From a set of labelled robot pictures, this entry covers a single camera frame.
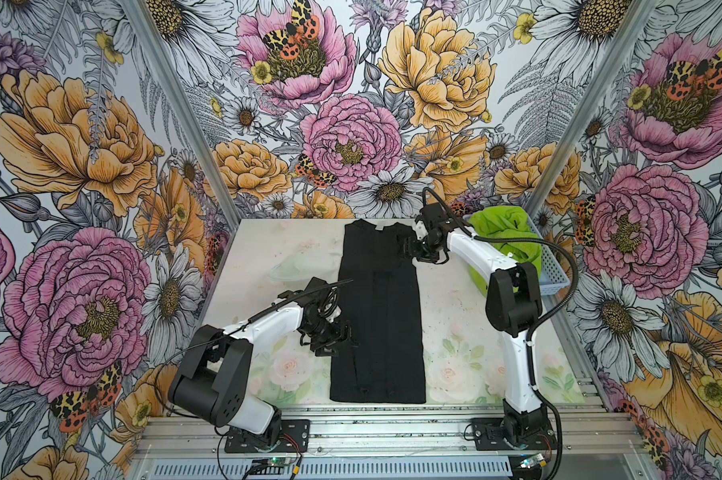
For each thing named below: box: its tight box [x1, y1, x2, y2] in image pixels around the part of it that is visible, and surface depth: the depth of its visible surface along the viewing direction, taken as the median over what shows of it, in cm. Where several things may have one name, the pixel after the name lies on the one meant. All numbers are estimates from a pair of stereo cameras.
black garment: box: [330, 219, 427, 404], surface depth 89 cm
